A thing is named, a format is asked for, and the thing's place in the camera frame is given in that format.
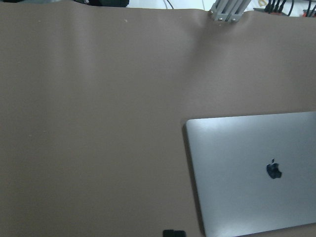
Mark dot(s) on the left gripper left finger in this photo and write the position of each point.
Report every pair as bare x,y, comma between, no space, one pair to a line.
168,233

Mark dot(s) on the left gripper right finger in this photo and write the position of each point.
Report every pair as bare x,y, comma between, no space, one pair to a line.
179,233

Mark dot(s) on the grey laptop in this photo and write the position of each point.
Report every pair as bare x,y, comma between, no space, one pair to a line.
254,173

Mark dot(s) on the aluminium frame post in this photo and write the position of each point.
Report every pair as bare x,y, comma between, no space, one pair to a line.
228,10

